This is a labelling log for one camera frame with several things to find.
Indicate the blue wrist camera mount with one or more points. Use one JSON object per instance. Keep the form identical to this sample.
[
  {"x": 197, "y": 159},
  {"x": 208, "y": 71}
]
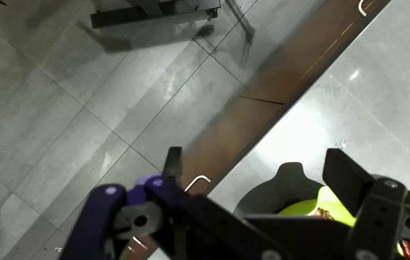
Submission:
[{"x": 97, "y": 221}]

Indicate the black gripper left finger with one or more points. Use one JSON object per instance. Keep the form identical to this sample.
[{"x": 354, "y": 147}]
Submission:
[{"x": 172, "y": 166}]

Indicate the wooden counter cabinet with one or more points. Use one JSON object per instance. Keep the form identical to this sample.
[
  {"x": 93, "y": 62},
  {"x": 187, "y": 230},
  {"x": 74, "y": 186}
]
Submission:
[{"x": 263, "y": 91}]

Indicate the green bowl with spout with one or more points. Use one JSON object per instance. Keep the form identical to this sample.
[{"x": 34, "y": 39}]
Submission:
[{"x": 328, "y": 204}]

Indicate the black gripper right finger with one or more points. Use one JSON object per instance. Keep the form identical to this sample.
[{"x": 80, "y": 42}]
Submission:
[{"x": 347, "y": 175}]

